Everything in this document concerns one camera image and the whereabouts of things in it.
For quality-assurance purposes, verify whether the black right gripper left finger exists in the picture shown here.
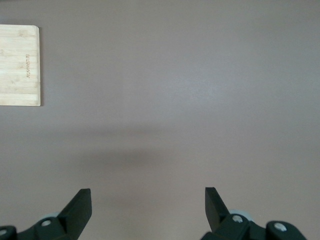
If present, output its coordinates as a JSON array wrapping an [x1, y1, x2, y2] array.
[[0, 188, 92, 240]]

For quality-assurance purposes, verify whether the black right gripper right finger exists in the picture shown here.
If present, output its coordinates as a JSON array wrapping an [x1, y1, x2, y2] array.
[[202, 186, 309, 240]]

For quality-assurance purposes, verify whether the bamboo cutting board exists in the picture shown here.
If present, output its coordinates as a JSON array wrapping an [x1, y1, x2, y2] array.
[[0, 24, 42, 107]]

